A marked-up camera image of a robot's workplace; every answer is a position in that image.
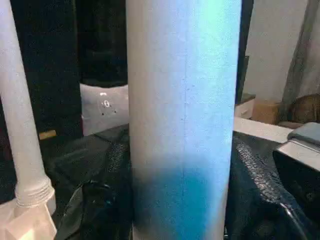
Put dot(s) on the black cabinet with gold label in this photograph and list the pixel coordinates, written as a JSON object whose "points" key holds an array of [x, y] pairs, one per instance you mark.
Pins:
{"points": [[50, 75]]}

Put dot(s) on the grey printed cushion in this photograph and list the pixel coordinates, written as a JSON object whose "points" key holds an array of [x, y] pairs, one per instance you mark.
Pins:
{"points": [[110, 115]]}

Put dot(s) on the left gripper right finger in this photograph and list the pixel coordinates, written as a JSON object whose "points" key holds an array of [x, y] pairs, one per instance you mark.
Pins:
{"points": [[255, 205]]}

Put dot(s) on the white plastic table top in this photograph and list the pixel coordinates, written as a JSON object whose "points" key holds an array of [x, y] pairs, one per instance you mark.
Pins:
{"points": [[25, 222]]}

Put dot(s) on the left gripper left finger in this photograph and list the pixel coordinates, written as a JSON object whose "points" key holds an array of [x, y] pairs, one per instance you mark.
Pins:
{"points": [[100, 210]]}

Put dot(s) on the shiny pleated curtain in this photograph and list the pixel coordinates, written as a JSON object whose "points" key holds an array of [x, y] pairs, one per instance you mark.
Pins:
{"points": [[302, 50]]}

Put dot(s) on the black work mat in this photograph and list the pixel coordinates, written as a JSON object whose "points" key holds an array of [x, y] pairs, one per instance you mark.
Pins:
{"points": [[82, 155]]}

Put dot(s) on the white plastic table leg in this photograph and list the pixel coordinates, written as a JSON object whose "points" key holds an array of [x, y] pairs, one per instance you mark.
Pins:
{"points": [[180, 100], [17, 100]]}

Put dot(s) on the white flat board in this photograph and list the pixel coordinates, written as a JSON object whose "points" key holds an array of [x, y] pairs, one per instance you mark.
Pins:
{"points": [[260, 130]]}

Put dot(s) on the wicker chair with cushions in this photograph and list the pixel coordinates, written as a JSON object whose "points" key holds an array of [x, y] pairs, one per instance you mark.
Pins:
{"points": [[307, 108]]}

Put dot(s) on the brown cardboard box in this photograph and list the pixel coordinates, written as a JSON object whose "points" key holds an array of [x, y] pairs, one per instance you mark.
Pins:
{"points": [[266, 113]]}

